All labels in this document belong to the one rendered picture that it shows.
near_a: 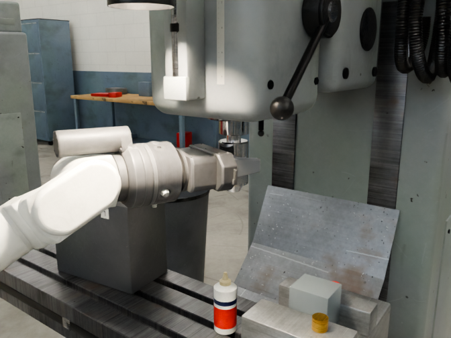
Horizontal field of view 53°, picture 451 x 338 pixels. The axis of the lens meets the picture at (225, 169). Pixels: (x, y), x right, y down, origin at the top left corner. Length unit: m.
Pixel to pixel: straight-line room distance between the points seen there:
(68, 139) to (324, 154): 0.62
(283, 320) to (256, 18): 0.40
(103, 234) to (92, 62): 7.04
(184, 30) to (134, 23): 6.55
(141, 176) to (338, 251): 0.56
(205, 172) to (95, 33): 7.24
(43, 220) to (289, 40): 0.38
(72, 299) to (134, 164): 0.45
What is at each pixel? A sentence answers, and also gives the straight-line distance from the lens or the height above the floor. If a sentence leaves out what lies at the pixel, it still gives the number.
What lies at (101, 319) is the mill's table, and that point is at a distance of 0.90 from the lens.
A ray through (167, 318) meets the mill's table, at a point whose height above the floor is 0.93.
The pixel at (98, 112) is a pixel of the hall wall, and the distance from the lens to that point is 7.89.
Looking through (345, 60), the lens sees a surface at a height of 1.39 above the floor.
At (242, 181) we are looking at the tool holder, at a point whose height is 1.21.
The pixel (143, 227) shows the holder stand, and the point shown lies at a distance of 0.94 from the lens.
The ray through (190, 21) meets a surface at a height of 1.44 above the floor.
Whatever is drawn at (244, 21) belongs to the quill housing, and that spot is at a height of 1.44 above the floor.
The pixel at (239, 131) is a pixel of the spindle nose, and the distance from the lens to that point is 0.68.
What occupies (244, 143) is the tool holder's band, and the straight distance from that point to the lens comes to 0.69.
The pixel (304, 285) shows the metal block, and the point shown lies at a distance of 0.69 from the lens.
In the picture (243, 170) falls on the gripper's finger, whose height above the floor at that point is 1.23.
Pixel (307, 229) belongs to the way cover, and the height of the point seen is 1.01.
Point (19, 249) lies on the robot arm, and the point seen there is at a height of 1.17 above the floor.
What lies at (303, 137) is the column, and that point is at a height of 1.22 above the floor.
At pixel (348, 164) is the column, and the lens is 1.02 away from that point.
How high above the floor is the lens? 1.39
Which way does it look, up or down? 14 degrees down
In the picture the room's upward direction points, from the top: straight up
